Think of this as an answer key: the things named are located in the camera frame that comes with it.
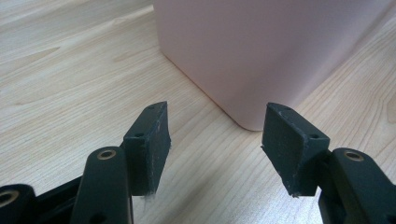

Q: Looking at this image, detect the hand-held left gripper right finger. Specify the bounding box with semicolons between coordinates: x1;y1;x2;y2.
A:
261;102;332;199

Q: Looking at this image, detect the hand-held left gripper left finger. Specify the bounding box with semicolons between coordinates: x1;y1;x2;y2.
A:
122;101;173;197

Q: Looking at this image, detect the pink storage box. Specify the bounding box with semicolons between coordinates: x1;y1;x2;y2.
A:
152;0;396;132

